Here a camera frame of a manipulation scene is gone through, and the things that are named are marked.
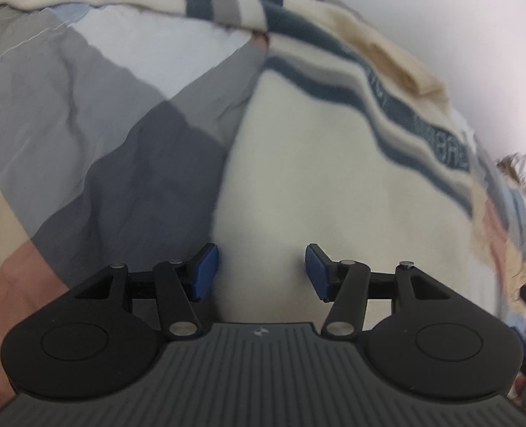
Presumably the patchwork quilt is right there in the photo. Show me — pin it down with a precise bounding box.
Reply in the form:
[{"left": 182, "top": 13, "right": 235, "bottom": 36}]
[{"left": 0, "top": 0, "right": 526, "bottom": 405}]

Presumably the cream striped sweater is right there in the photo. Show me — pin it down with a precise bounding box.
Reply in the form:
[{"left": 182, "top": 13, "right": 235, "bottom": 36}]
[{"left": 0, "top": 0, "right": 499, "bottom": 325}]

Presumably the white garment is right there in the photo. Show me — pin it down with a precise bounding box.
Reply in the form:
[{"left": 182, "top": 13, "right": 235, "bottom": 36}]
[{"left": 496, "top": 153, "right": 526, "bottom": 188}]

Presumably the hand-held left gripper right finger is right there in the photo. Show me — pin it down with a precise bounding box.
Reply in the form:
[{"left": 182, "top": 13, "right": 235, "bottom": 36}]
[{"left": 304, "top": 243, "right": 453, "bottom": 339}]

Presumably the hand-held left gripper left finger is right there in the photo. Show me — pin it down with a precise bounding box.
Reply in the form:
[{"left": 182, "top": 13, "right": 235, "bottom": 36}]
[{"left": 73, "top": 243, "right": 220, "bottom": 339}]

